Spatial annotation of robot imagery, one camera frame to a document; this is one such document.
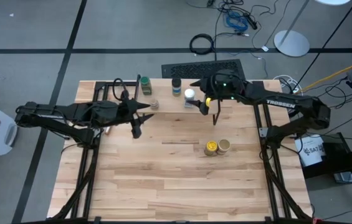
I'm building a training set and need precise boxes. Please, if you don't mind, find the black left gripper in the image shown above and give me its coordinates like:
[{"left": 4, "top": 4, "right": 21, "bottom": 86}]
[{"left": 96, "top": 90, "right": 155, "bottom": 140}]

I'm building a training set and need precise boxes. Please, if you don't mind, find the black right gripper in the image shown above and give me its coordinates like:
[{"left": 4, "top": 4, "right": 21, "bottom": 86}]
[{"left": 189, "top": 69, "right": 245, "bottom": 116}]

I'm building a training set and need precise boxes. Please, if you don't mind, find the white lid bagel seasoning jar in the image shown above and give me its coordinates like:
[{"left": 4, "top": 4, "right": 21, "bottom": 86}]
[{"left": 183, "top": 88, "right": 196, "bottom": 109}]

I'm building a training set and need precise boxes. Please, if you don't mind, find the black lid spice jar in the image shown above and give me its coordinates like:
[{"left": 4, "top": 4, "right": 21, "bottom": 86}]
[{"left": 171, "top": 78, "right": 183, "bottom": 97}]

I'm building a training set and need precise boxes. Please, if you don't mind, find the green lid oregano jar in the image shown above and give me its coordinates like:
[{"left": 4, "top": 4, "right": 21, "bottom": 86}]
[{"left": 140, "top": 76, "right": 153, "bottom": 96}]

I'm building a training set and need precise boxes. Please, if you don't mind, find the yellow lid chili onion jar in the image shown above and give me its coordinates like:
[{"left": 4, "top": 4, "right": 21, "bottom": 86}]
[{"left": 203, "top": 140, "right": 219, "bottom": 157}]

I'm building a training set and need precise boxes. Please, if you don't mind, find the tan lid furikake jar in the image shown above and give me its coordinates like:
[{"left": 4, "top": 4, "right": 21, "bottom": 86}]
[{"left": 216, "top": 138, "right": 232, "bottom": 156}]

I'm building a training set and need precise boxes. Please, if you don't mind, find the black computer case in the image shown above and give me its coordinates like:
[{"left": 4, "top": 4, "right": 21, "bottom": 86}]
[{"left": 160, "top": 58, "right": 247, "bottom": 80}]

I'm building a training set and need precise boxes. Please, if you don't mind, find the black power adapter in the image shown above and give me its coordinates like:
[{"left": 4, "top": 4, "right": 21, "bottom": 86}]
[{"left": 243, "top": 12, "right": 259, "bottom": 31}]

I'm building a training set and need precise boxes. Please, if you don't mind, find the grey round lamp base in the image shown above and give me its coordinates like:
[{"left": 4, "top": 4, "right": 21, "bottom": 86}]
[{"left": 273, "top": 29, "right": 311, "bottom": 58}]

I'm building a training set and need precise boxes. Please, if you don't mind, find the white paper bag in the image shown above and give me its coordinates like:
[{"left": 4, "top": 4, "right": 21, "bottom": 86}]
[{"left": 293, "top": 133, "right": 326, "bottom": 168}]

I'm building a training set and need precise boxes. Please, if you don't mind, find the grey lamp pole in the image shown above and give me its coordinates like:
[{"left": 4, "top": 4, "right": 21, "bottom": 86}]
[{"left": 280, "top": 0, "right": 311, "bottom": 44}]

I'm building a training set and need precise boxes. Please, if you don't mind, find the black side table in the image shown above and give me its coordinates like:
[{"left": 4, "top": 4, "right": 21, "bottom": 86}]
[{"left": 300, "top": 132, "right": 352, "bottom": 208}]

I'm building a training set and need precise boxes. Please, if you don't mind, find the wooden shelf black metal frame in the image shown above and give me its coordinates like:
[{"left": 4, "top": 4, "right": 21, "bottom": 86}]
[{"left": 133, "top": 73, "right": 222, "bottom": 126}]

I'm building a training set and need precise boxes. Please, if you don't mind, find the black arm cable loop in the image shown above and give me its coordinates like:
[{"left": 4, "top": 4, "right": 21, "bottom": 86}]
[{"left": 112, "top": 77, "right": 130, "bottom": 101}]

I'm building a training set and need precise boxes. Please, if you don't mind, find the coiled black cable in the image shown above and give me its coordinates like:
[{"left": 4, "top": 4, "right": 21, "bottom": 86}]
[{"left": 189, "top": 33, "right": 216, "bottom": 57}]

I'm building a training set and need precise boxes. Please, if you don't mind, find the white cable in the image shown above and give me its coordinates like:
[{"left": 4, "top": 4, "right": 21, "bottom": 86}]
[{"left": 271, "top": 73, "right": 305, "bottom": 95}]

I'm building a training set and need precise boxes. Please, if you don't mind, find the black aluminium table frame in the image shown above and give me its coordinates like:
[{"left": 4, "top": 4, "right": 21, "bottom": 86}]
[{"left": 49, "top": 80, "right": 315, "bottom": 224}]

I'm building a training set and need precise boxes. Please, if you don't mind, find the blue cable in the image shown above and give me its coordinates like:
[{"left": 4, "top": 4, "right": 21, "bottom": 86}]
[{"left": 223, "top": 10, "right": 250, "bottom": 32}]

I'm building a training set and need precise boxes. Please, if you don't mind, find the yellow cable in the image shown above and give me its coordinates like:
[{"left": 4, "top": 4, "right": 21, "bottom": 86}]
[{"left": 293, "top": 53, "right": 352, "bottom": 95}]

